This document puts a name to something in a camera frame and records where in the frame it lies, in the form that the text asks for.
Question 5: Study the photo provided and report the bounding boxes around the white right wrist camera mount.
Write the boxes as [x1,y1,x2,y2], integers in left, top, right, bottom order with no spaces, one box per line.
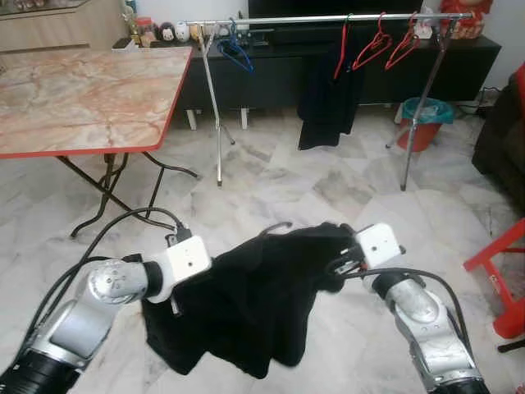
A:
[354,222,405,271]

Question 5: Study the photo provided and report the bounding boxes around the light wooden cabinet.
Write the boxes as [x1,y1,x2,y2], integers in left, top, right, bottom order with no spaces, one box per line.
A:
[0,0,134,55]

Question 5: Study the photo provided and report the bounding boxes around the glass jar red lid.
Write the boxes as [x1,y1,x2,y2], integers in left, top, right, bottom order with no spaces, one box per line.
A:
[135,16,157,48]

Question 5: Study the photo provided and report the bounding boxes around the navy shirt red collar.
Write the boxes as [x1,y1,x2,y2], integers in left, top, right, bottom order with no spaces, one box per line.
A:
[296,25,368,152]

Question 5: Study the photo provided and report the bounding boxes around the blue plastic hanger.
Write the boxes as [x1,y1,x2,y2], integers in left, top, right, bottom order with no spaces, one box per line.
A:
[217,21,255,75]

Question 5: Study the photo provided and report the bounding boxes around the red cushion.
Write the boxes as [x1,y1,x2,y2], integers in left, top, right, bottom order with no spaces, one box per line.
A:
[515,64,525,112]

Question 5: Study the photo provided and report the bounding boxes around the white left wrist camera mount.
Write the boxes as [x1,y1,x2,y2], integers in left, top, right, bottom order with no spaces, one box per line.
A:
[146,236,213,305]

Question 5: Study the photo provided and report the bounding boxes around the black TV console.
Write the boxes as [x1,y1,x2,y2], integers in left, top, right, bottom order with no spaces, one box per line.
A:
[176,34,502,112]

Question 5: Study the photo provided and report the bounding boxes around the red robed figurine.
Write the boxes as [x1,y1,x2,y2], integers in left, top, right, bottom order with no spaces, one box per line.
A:
[441,0,493,40]

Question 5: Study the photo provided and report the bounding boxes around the marble folding table red edge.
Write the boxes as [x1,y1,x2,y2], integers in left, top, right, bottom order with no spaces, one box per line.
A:
[0,44,199,241]

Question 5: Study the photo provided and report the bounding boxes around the orange bin teal bag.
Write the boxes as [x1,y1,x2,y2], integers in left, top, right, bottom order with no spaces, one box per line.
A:
[397,97,454,153]

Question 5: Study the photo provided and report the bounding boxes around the plain black garment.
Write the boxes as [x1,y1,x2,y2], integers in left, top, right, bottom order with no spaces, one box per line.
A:
[140,220,363,379]

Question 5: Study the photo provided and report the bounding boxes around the black television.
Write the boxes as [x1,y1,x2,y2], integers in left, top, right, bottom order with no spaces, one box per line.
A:
[248,0,444,21]

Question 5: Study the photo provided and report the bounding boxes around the red plastic stool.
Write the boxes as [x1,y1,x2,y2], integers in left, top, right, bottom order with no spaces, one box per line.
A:
[463,217,525,340]

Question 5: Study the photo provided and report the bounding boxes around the black plastic hanger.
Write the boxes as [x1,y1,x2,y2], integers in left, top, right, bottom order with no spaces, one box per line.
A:
[261,220,294,241]

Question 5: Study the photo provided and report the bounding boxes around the silver metal clothes rack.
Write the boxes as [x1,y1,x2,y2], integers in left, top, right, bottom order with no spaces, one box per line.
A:
[178,11,477,192]

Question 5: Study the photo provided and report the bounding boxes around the dark brown sofa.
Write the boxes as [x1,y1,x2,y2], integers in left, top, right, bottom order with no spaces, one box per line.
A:
[472,59,525,218]

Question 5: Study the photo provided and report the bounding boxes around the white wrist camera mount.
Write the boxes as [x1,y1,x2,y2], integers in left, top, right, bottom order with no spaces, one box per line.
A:
[146,236,213,305]
[354,222,405,271]

